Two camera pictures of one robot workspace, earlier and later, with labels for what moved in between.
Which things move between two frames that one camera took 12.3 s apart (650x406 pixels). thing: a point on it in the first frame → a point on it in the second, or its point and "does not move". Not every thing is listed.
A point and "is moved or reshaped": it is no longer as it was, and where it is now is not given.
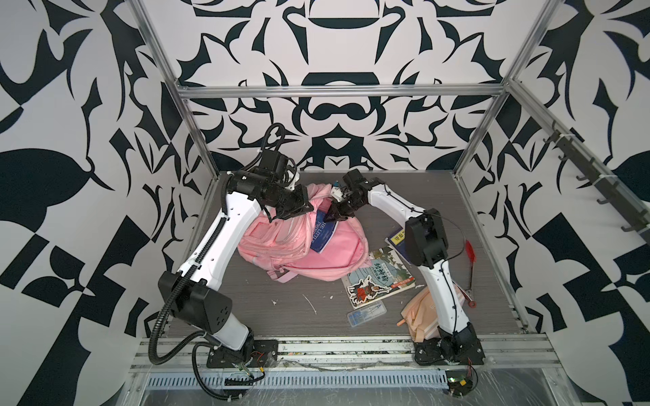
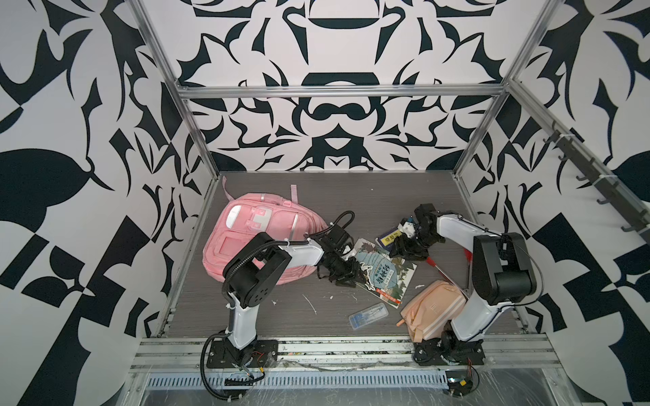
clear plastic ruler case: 366,314 does not move
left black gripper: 302,206 → 350,273
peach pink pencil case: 421,318 does not move
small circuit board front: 459,382 does not move
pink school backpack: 281,248 is moved or reshaped
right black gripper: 336,212 → 400,246
